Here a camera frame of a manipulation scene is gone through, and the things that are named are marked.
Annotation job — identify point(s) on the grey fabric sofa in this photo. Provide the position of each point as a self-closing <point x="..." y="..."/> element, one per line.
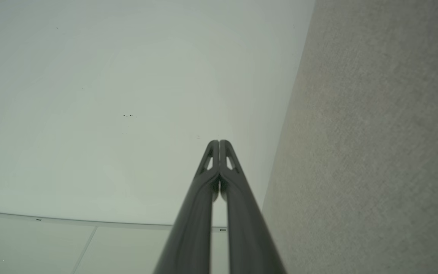
<point x="375" y="133"/>

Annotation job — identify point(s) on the white baseboard strip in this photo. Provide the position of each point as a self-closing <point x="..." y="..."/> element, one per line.
<point x="89" y="223"/>

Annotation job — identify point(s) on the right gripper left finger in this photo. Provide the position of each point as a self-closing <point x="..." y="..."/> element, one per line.
<point x="194" y="228"/>

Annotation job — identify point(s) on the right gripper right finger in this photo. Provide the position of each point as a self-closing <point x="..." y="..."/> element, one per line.
<point x="245" y="236"/>

